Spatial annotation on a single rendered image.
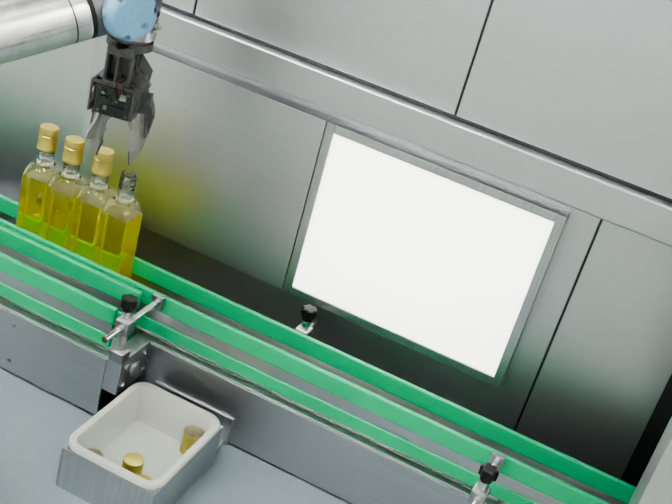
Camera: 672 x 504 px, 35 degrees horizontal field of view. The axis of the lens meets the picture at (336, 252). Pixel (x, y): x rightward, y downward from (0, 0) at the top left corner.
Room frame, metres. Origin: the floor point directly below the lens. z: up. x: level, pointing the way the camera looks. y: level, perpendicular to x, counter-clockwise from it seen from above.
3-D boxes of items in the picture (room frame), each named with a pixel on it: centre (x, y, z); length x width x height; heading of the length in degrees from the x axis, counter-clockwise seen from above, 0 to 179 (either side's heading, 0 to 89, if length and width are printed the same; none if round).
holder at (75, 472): (1.39, 0.21, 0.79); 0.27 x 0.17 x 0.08; 164
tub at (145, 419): (1.36, 0.21, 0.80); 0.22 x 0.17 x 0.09; 164
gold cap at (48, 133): (1.70, 0.55, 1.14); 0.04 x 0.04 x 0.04
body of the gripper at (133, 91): (1.53, 0.39, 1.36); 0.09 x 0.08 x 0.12; 179
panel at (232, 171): (1.70, 0.09, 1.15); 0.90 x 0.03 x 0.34; 74
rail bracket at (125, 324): (1.49, 0.30, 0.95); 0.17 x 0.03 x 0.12; 164
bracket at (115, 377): (1.51, 0.29, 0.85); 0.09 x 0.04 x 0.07; 164
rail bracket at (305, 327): (1.62, 0.01, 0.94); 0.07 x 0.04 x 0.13; 164
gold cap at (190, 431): (1.43, 0.15, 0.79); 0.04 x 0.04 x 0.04
